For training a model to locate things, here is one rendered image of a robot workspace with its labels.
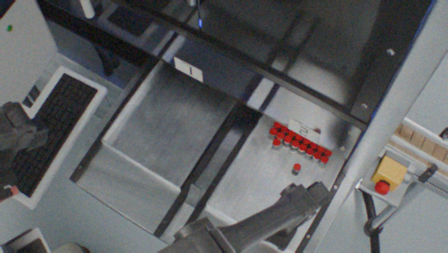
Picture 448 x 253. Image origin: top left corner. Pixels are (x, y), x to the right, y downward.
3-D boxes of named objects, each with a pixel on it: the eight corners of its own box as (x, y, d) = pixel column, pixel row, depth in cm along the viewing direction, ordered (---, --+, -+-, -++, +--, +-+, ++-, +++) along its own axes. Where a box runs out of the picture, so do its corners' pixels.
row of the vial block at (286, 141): (270, 132, 151) (271, 126, 147) (326, 163, 148) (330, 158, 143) (266, 138, 151) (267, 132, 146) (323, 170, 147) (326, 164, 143)
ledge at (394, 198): (378, 146, 152) (379, 144, 150) (414, 167, 149) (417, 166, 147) (358, 187, 147) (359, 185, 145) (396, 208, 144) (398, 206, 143)
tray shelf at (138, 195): (156, 49, 165) (155, 46, 163) (363, 160, 150) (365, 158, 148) (65, 177, 149) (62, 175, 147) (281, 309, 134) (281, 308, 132)
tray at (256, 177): (270, 106, 155) (271, 100, 152) (350, 150, 149) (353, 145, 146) (206, 206, 143) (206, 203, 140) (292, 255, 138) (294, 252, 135)
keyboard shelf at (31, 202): (44, 58, 174) (42, 54, 171) (109, 91, 168) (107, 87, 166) (-30, 168, 158) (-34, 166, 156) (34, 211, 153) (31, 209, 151)
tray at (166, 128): (169, 53, 162) (168, 46, 159) (246, 92, 156) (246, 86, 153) (103, 144, 151) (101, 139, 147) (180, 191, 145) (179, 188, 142)
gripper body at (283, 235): (302, 219, 133) (310, 207, 126) (283, 252, 128) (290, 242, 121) (280, 206, 134) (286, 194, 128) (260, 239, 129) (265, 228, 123)
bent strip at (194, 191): (193, 190, 145) (191, 182, 140) (202, 194, 145) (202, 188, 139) (165, 233, 141) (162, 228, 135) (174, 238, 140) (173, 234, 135)
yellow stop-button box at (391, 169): (380, 158, 140) (387, 148, 133) (402, 170, 138) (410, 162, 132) (369, 182, 137) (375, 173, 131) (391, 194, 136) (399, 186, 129)
